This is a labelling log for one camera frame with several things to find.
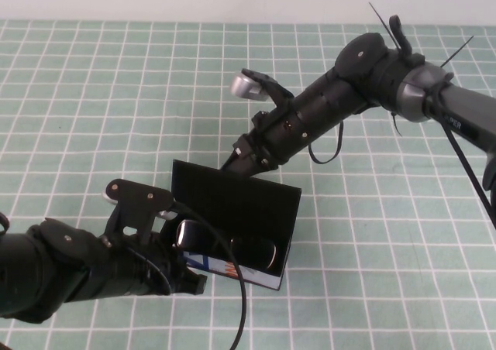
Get left camera cable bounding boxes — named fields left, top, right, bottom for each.
left=123, top=201, right=249, bottom=350

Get green white checked tablecloth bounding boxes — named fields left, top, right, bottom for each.
left=0, top=19, right=496, bottom=350

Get right camera mount bracket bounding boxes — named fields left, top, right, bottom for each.
left=255, top=73, right=295, bottom=113

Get right camera cable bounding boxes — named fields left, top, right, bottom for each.
left=308, top=120, right=346, bottom=165

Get camera cable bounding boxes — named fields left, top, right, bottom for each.
left=308, top=120, right=346, bottom=165
left=123, top=201, right=249, bottom=350

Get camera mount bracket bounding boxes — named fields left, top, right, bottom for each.
left=255, top=73, right=295, bottom=113
left=104, top=178, right=174, bottom=246

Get black framed glasses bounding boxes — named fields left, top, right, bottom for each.
left=175, top=218, right=277, bottom=270

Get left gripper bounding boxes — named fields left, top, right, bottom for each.
left=88, top=232, right=206, bottom=297

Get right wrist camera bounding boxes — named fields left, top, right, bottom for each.
left=229, top=68, right=272, bottom=102

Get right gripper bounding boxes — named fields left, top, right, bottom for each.
left=220, top=100, right=322, bottom=177

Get left camera mount bracket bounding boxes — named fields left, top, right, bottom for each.
left=104, top=178, right=174, bottom=246

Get black zip tie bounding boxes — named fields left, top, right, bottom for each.
left=367, top=2, right=401, bottom=51
left=390, top=111, right=404, bottom=139
left=439, top=35, right=475, bottom=69

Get black printed glasses case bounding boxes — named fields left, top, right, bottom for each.
left=169, top=159, right=303, bottom=291

